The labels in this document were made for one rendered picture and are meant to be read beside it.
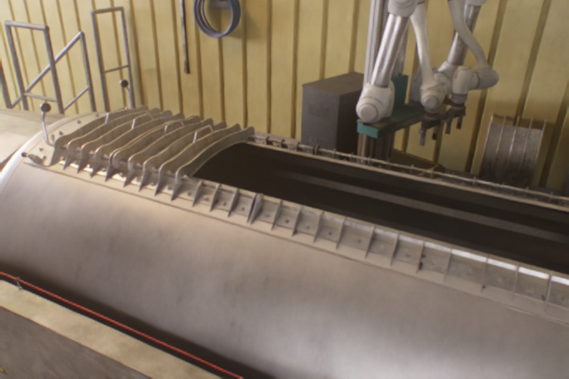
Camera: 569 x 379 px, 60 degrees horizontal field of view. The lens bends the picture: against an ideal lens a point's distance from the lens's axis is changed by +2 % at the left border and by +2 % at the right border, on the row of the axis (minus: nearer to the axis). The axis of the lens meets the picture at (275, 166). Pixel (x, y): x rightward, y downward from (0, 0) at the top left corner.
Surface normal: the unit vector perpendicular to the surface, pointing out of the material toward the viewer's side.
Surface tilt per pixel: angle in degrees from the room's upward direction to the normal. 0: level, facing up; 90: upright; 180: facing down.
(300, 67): 90
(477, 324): 43
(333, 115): 90
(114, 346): 1
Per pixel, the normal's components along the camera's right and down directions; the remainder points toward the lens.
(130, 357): 0.01, -0.91
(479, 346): -0.33, -0.35
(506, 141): -0.42, 0.00
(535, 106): -0.46, 0.36
